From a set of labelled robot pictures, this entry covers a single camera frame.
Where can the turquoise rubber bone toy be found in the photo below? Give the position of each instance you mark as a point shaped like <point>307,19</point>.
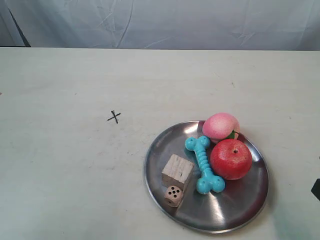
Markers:
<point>208,180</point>

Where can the light wooden block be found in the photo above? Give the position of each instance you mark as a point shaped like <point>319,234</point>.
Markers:
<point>177,172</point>

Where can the black cross mark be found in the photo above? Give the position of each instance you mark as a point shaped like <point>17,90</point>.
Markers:
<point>114,117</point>

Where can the red toy apple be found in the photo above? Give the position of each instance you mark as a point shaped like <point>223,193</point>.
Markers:
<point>231,159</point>

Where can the round metal plate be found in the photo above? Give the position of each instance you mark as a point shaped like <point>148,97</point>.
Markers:
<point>214,213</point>

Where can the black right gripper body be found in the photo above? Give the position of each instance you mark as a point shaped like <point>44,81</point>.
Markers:
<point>316,189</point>

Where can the white backdrop cloth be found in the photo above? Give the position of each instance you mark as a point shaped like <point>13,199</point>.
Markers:
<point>162,24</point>

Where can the pink toy peach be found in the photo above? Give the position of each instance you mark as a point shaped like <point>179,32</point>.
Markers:
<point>221,126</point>

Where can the small wooden die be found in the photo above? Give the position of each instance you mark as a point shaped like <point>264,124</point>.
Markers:
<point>173,196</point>

